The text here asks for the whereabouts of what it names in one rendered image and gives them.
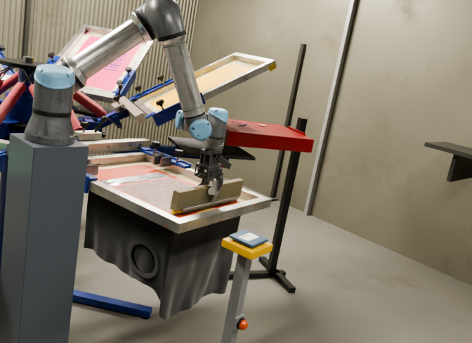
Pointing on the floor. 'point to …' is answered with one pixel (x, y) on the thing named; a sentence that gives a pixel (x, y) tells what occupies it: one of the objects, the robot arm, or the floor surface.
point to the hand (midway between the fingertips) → (209, 196)
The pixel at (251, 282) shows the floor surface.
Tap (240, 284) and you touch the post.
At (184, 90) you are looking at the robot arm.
